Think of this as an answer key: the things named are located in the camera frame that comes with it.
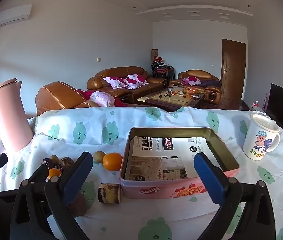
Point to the pink floral pillow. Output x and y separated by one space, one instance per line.
139 78
191 80
114 82
130 82

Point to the purple blanket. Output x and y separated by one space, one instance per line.
210 82

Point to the small orange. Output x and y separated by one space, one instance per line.
54 172

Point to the white mug lid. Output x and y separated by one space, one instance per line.
264 122

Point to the pink electric kettle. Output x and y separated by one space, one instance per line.
9 115

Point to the brown wooden door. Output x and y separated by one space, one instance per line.
232 72

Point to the large orange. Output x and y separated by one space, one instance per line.
112 161

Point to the brown leather armchair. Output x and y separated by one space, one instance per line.
196 74

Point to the pink tin box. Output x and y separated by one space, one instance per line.
156 191

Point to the pile of small oranges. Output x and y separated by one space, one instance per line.
190 90

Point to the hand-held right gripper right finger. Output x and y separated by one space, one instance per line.
209 177

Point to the red blanket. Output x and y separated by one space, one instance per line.
86 93

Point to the white air conditioner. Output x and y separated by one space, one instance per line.
12 15

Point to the dark television cabinet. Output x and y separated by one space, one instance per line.
249 105

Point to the stacked dark chairs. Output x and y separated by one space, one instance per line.
162 71

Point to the black television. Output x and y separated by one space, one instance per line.
280 107

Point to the white green printed tablecloth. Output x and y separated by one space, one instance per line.
94 120

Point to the printed paper sheet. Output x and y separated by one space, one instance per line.
156 160

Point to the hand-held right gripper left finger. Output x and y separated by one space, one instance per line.
77 177

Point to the wooden coffee table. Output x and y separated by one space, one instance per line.
174 100

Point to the pale pink pillow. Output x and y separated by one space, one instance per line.
102 98

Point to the white cartoon mug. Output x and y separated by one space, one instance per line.
259 142

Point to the brown leather three-seat sofa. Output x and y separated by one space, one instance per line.
121 73

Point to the tall patterned tube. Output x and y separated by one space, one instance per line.
154 53

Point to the red plush toy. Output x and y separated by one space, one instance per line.
158 59

